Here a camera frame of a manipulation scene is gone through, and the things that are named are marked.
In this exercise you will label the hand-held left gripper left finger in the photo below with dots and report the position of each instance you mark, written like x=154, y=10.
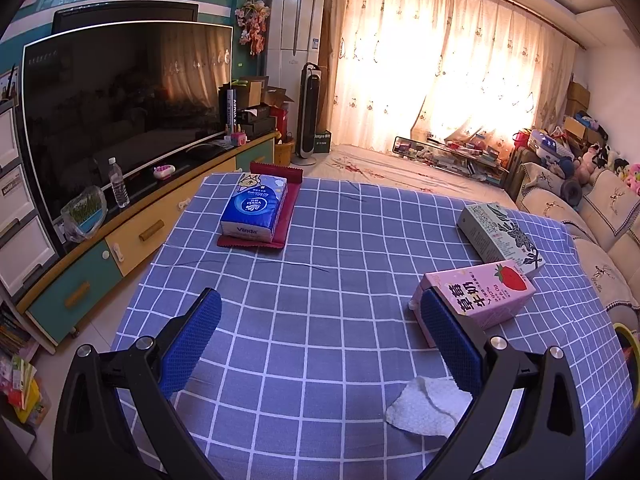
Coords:
x=192, y=345

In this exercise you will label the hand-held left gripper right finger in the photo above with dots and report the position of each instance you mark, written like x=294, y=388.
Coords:
x=450, y=340

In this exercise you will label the pink strawberry milk carton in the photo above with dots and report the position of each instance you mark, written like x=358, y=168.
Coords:
x=495, y=295

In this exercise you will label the white paper towel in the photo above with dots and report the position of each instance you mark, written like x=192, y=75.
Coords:
x=425, y=407

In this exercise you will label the yellow rimmed bin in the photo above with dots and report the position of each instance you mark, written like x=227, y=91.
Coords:
x=632, y=355

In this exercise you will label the blue checked tablecloth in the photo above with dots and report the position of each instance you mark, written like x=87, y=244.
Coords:
x=350, y=285

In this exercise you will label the pale green printed carton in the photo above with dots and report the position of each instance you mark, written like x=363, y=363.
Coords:
x=500, y=235

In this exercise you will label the blue tissue pack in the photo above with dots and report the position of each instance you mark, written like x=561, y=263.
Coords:
x=252, y=205

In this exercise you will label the plastic bag with greens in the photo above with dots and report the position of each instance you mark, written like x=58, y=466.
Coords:
x=85, y=215

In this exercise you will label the pile of colourful books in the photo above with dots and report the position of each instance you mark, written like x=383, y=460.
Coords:
x=20, y=375

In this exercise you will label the small pink white toy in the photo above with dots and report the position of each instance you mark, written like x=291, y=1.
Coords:
x=163, y=171

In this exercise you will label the clear water bottle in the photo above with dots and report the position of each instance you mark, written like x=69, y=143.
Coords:
x=119, y=185

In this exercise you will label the cluttered glass coffee table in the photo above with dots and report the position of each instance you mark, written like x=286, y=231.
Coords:
x=450, y=157

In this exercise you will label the beige floral floor mat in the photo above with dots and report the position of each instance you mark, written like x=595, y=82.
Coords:
x=380, y=170

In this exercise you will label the beige covered sofa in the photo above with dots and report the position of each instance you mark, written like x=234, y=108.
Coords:
x=600, y=200

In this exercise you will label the pink desk organiser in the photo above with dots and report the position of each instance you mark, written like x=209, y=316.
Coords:
x=236, y=137

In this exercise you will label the yellow wooden bucket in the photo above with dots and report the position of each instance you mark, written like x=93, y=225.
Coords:
x=285, y=152

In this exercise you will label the white plastic drawer unit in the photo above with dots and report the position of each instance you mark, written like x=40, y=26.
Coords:
x=20, y=210

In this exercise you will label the white blue bag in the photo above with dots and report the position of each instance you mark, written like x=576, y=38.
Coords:
x=545, y=140

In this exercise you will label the dark green box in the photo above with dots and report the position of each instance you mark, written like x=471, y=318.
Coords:
x=322, y=142

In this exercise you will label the pile of plush toys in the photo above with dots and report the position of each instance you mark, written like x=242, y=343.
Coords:
x=610, y=165

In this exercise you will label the black upright box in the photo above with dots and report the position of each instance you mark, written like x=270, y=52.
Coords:
x=228, y=110

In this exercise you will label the red box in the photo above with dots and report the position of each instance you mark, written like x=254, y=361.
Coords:
x=281, y=122

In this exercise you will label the large curved television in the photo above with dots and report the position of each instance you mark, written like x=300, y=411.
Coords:
x=125, y=110

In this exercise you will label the brown cardboard box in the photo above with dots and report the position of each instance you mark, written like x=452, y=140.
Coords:
x=252, y=92

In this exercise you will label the black tower fan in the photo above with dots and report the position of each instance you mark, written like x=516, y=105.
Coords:
x=307, y=110

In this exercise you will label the open cardboard box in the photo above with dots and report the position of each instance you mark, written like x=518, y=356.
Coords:
x=279, y=97

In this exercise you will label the stacked brown cardboard boxes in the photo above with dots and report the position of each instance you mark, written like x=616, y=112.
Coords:
x=577, y=102

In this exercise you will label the cream embroidered curtains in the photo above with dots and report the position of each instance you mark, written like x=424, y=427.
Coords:
x=425, y=60

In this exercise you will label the hanging pink flower bunch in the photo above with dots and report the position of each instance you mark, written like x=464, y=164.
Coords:
x=252, y=20

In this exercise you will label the white standing air conditioner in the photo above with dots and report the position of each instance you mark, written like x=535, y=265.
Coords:
x=290, y=25

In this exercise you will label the black wall-mounted panel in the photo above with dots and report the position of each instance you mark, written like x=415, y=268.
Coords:
x=125, y=12

